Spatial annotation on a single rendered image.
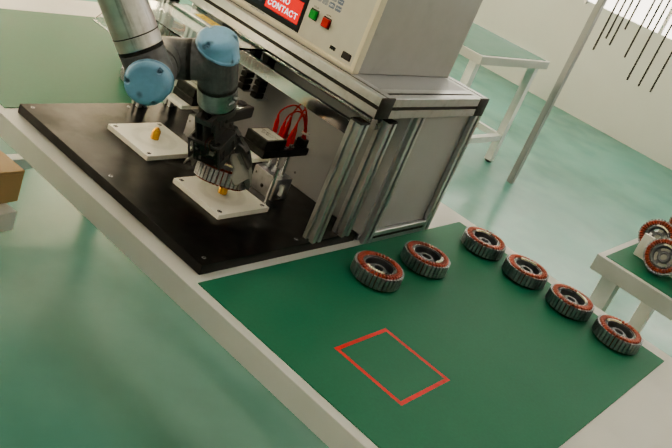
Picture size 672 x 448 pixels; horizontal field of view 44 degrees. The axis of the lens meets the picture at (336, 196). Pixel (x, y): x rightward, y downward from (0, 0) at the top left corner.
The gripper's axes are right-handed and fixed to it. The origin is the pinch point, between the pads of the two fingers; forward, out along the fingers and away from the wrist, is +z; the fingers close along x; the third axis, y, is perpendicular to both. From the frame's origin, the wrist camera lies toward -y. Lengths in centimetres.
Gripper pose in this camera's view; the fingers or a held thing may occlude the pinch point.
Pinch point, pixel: (222, 174)
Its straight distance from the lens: 172.5
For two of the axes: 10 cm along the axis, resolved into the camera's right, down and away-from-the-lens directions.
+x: 8.9, 3.8, -2.4
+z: -1.1, 7.0, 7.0
